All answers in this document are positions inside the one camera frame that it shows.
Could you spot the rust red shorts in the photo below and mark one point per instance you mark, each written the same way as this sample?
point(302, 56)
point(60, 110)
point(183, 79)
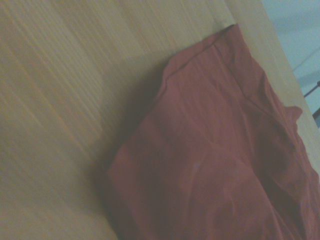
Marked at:
point(212, 150)

